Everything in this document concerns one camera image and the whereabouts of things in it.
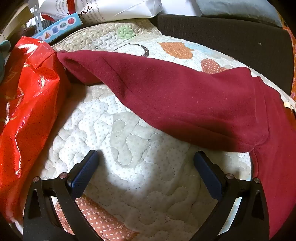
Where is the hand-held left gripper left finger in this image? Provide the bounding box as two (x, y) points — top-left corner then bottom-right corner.
(23, 149), (103, 241)

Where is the orange floral cloth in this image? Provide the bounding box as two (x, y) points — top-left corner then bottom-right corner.
(281, 14), (296, 100)

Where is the dark brown mat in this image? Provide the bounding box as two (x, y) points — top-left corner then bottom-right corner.
(150, 14), (293, 95)

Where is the white perforated metal bar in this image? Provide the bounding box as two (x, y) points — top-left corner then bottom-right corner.
(32, 0), (44, 35)

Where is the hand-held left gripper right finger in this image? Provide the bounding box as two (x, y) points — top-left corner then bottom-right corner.
(194, 151), (270, 241)

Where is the white paper sheet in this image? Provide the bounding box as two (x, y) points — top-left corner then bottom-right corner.
(161, 0), (203, 16)

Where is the white printed paper bag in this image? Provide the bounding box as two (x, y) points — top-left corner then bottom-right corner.
(38, 0), (162, 26)

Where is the blue toy box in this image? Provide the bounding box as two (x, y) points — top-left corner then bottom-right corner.
(31, 12), (84, 44)

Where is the teal cloth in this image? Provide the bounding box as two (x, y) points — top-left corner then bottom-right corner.
(0, 40), (11, 79)

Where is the grey pillow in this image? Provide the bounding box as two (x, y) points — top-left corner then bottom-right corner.
(195, 0), (284, 28)

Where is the quilted patchwork blanket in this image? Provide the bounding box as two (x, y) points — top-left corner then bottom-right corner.
(14, 18), (289, 241)

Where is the shiny red bag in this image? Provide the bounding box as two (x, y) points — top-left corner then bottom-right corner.
(0, 36), (71, 224)

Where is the maroon fleece garment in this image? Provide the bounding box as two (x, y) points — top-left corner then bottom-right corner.
(57, 49), (296, 241)

